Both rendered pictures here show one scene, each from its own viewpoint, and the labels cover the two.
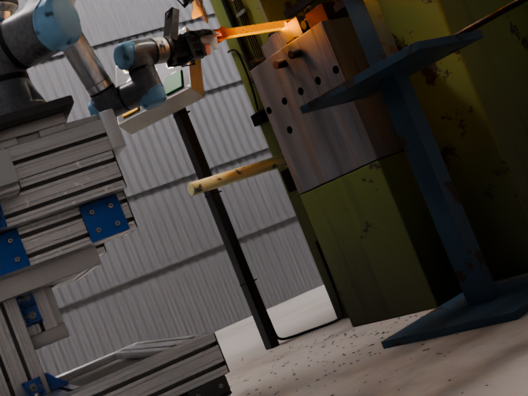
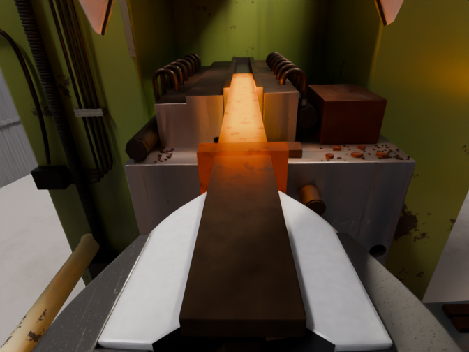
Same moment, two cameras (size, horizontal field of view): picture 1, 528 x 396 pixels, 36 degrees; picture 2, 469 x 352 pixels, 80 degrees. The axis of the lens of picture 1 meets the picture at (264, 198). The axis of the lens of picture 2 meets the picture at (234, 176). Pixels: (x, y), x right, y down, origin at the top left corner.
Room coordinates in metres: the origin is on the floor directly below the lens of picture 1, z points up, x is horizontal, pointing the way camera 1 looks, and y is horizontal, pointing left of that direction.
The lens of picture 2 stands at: (2.38, 0.04, 1.07)
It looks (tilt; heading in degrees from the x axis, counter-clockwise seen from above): 28 degrees down; 312
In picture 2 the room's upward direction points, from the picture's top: 2 degrees counter-clockwise
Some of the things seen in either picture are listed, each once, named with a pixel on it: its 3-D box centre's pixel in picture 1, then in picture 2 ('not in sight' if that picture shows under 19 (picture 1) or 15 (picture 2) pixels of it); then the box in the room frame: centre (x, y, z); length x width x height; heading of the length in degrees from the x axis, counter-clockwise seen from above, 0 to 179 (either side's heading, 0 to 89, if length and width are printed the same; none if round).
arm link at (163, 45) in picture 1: (159, 49); not in sight; (2.31, 0.12, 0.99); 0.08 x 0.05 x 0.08; 40
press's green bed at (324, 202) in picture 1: (419, 223); not in sight; (2.75, -0.45, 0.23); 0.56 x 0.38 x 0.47; 130
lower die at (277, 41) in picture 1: (324, 31); (231, 89); (2.78, -0.40, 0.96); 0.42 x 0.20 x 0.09; 130
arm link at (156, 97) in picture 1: (143, 89); not in sight; (2.27, 0.20, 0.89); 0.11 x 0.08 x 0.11; 74
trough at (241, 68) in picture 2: not in sight; (243, 70); (2.76, -0.42, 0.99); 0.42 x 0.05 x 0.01; 130
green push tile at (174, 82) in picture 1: (174, 82); not in sight; (2.87, 0.14, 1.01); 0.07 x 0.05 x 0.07; 65
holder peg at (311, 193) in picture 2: (295, 53); (311, 200); (2.51, -0.25, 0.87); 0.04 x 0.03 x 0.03; 130
